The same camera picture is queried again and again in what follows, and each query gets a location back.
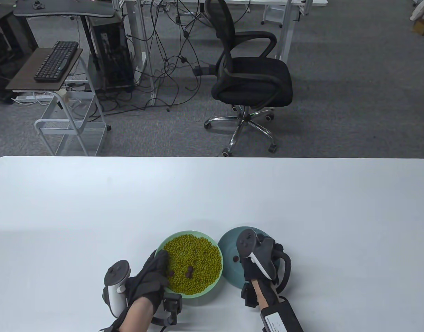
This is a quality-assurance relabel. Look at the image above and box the black cabinet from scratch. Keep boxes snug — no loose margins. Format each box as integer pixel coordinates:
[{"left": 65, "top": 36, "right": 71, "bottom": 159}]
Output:
[{"left": 0, "top": 5, "right": 38, "bottom": 104}]

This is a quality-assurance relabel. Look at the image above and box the cluster of dark red cranberries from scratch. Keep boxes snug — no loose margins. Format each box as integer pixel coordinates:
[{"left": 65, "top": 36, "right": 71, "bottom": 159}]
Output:
[{"left": 169, "top": 266, "right": 195, "bottom": 278}]

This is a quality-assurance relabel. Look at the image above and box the light green plate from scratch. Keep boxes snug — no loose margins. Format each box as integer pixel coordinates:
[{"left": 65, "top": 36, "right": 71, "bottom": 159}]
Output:
[{"left": 156, "top": 231, "right": 224, "bottom": 298}]

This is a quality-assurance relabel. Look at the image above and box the person's right hand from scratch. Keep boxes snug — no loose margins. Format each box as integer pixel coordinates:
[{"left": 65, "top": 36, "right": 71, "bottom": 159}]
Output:
[{"left": 241, "top": 234, "right": 285, "bottom": 283}]

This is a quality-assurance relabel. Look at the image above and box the white wire cart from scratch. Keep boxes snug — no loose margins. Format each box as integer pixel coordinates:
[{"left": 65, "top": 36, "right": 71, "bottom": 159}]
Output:
[{"left": 34, "top": 55, "right": 112, "bottom": 157}]

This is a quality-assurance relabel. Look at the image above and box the pile of green beans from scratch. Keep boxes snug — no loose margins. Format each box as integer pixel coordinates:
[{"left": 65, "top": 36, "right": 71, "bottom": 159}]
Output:
[{"left": 162, "top": 234, "right": 223, "bottom": 293}]

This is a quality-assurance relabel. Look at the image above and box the person's left forearm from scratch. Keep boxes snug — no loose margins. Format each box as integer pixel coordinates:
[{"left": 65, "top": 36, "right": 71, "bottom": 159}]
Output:
[{"left": 119, "top": 298, "right": 155, "bottom": 332}]

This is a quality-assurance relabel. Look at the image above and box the white desk frame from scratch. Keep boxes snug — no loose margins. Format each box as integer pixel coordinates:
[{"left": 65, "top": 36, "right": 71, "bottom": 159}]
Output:
[{"left": 112, "top": 0, "right": 158, "bottom": 98}]

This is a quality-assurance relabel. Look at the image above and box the tangle of black cables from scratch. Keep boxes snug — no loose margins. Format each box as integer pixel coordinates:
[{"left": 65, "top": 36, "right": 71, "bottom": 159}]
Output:
[{"left": 91, "top": 0, "right": 254, "bottom": 120}]

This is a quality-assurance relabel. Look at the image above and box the black office chair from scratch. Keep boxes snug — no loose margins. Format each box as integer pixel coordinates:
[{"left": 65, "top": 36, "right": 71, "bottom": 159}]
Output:
[{"left": 204, "top": 0, "right": 294, "bottom": 158}]

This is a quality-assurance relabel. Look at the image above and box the black keyboard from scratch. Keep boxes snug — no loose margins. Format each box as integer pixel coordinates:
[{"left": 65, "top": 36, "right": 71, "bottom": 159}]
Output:
[{"left": 34, "top": 41, "right": 79, "bottom": 82}]

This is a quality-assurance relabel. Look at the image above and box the white desk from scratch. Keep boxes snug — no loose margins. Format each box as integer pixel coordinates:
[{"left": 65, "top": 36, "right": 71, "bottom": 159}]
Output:
[{"left": 260, "top": 0, "right": 329, "bottom": 60}]

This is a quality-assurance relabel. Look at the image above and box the brown keyboard shelf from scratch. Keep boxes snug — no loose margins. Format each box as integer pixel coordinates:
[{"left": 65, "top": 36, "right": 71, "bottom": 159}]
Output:
[{"left": 5, "top": 48, "right": 84, "bottom": 92}]

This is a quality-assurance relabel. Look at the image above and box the black computer tower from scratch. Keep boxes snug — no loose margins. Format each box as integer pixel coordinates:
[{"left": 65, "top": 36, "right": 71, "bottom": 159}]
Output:
[{"left": 87, "top": 16, "right": 135, "bottom": 92}]

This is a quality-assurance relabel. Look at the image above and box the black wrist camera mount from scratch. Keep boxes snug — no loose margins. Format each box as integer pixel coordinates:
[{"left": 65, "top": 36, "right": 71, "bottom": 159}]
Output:
[
  {"left": 151, "top": 293, "right": 183, "bottom": 326},
  {"left": 241, "top": 282, "right": 260, "bottom": 308}
]

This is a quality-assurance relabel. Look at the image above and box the white power strip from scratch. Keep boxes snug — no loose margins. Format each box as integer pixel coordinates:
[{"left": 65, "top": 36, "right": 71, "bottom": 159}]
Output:
[{"left": 11, "top": 93, "right": 56, "bottom": 104}]

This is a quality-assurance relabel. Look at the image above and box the person's left hand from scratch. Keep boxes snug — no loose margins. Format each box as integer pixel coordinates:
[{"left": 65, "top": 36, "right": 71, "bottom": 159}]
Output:
[{"left": 127, "top": 250, "right": 170, "bottom": 308}]

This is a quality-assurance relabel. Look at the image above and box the teal plate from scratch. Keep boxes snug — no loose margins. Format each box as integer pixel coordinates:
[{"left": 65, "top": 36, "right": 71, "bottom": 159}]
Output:
[{"left": 218, "top": 227, "right": 281, "bottom": 289}]

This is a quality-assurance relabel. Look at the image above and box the dark curved desk top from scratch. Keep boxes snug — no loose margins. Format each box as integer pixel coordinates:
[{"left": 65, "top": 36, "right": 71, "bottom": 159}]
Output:
[{"left": 13, "top": 0, "right": 115, "bottom": 18}]

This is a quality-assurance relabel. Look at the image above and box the black box with white label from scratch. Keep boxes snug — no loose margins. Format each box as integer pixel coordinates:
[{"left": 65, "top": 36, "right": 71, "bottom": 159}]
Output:
[{"left": 261, "top": 299, "right": 304, "bottom": 332}]

